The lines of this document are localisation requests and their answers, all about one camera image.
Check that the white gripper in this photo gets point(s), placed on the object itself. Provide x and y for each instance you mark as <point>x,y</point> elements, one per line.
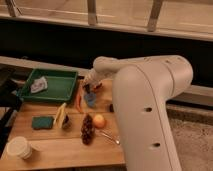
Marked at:
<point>94,75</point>

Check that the black brush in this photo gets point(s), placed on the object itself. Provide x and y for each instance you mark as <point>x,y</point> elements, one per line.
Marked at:
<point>87,88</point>

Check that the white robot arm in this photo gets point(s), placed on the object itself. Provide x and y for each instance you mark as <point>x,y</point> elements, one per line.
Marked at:
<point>140,89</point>

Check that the red bowl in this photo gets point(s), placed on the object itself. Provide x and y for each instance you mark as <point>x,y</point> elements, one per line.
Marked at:
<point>91,85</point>

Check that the blue small cup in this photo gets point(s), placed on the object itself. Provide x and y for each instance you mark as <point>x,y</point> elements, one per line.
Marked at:
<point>90,99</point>

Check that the red chili pepper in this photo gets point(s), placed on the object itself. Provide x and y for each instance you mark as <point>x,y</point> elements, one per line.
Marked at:
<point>78,102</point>

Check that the black rectangular block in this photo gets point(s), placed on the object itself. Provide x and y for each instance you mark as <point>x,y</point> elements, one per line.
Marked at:
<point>111,108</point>

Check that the green plastic tray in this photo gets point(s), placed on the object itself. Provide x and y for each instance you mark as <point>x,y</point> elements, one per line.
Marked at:
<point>60,86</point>

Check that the orange fruit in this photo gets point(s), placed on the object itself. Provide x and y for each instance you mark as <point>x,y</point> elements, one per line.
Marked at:
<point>99,121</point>

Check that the dark grape bunch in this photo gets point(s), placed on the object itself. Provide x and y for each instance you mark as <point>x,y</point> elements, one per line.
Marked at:
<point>87,130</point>

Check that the grey crumpled cloth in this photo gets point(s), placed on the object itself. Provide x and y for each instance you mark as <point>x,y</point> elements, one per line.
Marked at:
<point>39,85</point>

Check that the green sponge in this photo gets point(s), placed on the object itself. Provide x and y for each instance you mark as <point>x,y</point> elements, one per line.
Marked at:
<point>42,122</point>

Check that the black chair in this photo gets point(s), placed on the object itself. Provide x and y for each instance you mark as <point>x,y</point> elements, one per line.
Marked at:
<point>7,99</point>

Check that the white paper cup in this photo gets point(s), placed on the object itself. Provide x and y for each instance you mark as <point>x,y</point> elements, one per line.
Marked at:
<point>19,147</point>

